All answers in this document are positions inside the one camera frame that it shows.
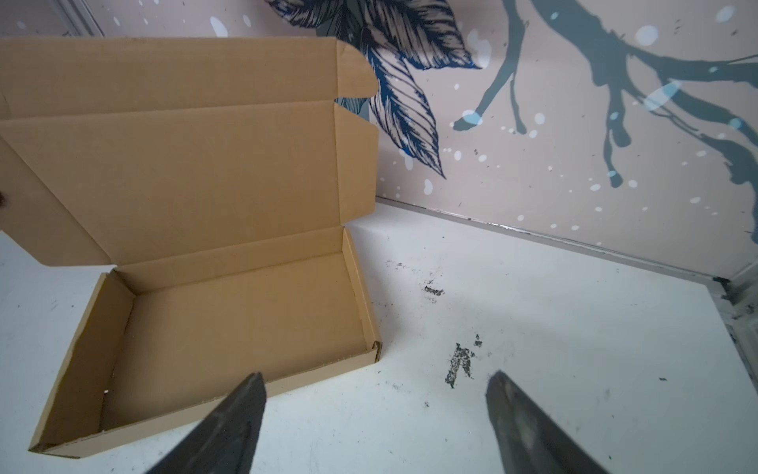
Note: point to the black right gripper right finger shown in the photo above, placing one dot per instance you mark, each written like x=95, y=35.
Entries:
x=529, y=440

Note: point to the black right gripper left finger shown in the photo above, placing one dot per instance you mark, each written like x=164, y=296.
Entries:
x=226, y=440

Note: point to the brown cardboard paper box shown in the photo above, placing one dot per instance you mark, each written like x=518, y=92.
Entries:
x=213, y=180

